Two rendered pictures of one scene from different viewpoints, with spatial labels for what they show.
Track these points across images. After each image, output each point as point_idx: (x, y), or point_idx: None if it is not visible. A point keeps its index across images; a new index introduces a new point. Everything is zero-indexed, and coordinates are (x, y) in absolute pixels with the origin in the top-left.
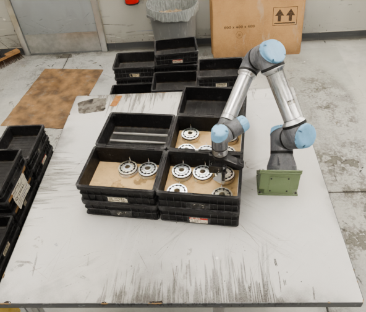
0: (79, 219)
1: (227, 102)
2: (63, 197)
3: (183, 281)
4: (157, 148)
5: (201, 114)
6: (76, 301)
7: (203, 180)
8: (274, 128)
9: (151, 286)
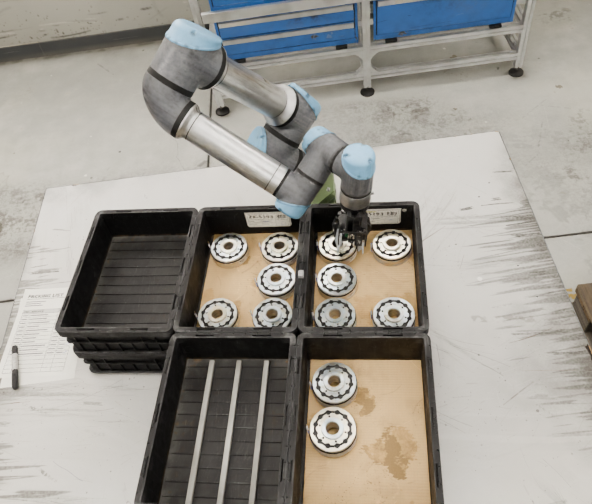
0: None
1: (250, 163)
2: None
3: (538, 319)
4: (296, 349)
5: (178, 281)
6: None
7: (356, 277)
8: (263, 147)
9: (565, 367)
